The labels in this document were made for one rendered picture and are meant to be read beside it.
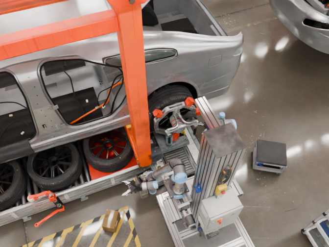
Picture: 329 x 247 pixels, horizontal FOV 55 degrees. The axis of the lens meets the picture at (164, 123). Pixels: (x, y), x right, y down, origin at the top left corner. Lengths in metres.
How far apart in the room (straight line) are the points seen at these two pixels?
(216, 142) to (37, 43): 1.42
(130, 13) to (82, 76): 2.31
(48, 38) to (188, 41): 1.71
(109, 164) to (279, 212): 2.31
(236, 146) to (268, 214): 2.20
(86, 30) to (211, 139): 1.18
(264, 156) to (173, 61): 1.85
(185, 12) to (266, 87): 1.84
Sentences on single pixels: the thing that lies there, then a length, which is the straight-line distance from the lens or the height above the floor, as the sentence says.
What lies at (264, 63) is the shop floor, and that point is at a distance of 6.03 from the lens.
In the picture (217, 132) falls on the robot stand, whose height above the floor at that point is 2.03.
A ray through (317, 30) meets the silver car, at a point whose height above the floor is 1.12.
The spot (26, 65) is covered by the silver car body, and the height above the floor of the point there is 1.93.
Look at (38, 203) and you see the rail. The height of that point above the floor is 0.37.
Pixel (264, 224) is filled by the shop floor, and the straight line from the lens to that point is 4.43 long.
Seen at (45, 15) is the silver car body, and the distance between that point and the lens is 3.56.
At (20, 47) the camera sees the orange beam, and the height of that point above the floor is 2.68.
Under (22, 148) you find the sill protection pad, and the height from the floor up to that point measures 0.92.
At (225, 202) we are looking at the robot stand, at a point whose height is 1.23.
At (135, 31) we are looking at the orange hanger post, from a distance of 2.31.
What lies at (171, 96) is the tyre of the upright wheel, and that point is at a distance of 3.73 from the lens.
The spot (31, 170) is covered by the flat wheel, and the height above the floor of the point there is 0.50.
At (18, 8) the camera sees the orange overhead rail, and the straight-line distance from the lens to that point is 2.00.
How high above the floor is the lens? 4.06
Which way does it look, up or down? 56 degrees down
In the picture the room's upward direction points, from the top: straight up
